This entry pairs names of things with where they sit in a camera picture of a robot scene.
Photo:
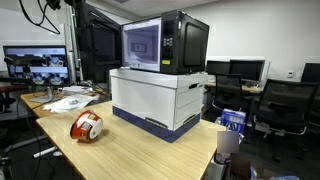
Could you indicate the white blue cardboard storage box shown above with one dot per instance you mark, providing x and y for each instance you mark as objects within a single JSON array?
[{"x": 150, "y": 100}]

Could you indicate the loose white papers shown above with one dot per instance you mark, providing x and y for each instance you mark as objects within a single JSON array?
[{"x": 70, "y": 103}]

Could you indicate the white power strip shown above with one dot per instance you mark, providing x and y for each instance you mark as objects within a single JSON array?
[{"x": 45, "y": 152}]

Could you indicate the blue plastic bag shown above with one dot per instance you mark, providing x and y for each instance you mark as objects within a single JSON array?
[{"x": 283, "y": 178}]

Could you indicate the black mesh office chair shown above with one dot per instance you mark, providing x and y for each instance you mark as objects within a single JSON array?
[
  {"x": 283, "y": 103},
  {"x": 228, "y": 90}
]

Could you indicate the lit computer monitor on stand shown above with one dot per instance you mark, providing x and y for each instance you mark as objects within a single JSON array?
[{"x": 33, "y": 76}]

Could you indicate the white paper stack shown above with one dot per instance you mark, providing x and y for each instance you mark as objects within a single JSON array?
[{"x": 75, "y": 90}]

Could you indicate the black microwave oven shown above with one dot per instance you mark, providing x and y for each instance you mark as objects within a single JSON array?
[{"x": 186, "y": 43}]

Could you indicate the red office chair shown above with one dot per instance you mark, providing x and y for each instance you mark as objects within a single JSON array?
[{"x": 10, "y": 88}]

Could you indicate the dark computer monitor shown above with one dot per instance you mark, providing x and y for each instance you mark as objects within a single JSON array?
[
  {"x": 247, "y": 70},
  {"x": 311, "y": 72},
  {"x": 217, "y": 67}
]

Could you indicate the blue printed carton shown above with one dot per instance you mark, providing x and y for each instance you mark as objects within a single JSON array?
[{"x": 233, "y": 120}]

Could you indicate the red instant noodle bowl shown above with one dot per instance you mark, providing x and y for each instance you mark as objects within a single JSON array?
[{"x": 87, "y": 126}]

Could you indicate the white wall thermostat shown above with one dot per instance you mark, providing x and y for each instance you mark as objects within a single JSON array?
[{"x": 291, "y": 74}]

